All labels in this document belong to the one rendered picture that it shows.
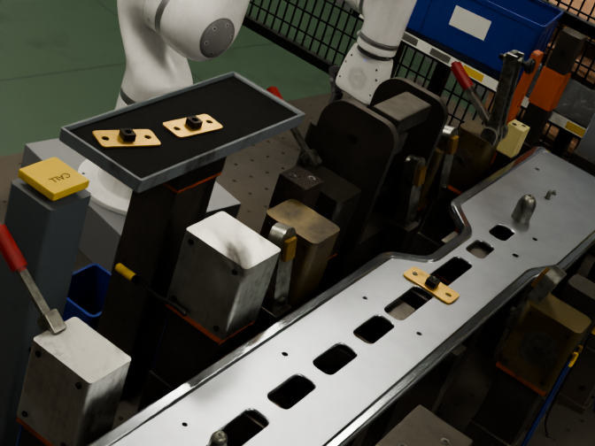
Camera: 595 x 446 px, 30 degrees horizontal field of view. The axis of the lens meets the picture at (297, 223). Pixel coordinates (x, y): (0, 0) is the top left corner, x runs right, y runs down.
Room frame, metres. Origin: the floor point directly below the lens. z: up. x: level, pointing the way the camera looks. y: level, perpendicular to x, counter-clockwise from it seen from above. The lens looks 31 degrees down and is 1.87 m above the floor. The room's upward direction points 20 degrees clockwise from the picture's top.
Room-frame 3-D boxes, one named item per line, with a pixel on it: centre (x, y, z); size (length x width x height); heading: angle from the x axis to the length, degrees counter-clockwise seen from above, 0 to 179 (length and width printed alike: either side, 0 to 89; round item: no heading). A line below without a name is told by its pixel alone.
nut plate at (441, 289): (1.41, -0.22, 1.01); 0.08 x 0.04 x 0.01; 65
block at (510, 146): (1.96, -0.33, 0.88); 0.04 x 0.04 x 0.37; 65
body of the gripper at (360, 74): (2.15, -0.03, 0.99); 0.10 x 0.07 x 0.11; 60
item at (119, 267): (1.17, 0.15, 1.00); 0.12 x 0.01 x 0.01; 65
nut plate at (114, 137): (1.24, 0.24, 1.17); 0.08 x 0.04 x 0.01; 132
